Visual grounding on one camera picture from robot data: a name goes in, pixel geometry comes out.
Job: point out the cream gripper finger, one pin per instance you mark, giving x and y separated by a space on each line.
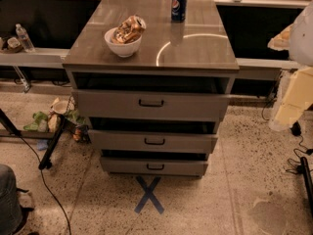
295 96

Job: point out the orange can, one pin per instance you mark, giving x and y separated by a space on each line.
129 31

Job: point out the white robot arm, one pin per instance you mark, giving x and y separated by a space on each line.
297 38

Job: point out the blue Pepsi can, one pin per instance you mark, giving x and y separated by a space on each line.
178 10

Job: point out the white ceramic bowl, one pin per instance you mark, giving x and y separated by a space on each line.
122 50

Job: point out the black power adapter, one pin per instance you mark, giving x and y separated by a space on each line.
296 129

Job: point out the bottom grey drawer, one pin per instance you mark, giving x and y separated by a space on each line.
159 167

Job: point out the grey drawer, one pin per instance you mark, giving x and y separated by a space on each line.
153 141
150 105
159 167

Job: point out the grey drawer cabinet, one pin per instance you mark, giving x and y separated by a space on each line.
192 57

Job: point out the top grey drawer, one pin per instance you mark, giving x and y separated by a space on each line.
150 105

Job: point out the blue tape cross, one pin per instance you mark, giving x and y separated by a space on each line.
149 195

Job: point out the middle grey drawer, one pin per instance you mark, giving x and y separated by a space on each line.
153 141

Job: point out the black tripod leg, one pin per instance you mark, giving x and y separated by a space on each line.
46 160

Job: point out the clear plastic water bottle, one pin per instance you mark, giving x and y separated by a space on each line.
24 38

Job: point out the small dish with objects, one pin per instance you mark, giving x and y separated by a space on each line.
9 45

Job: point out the person's jeans leg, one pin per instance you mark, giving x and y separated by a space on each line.
10 209

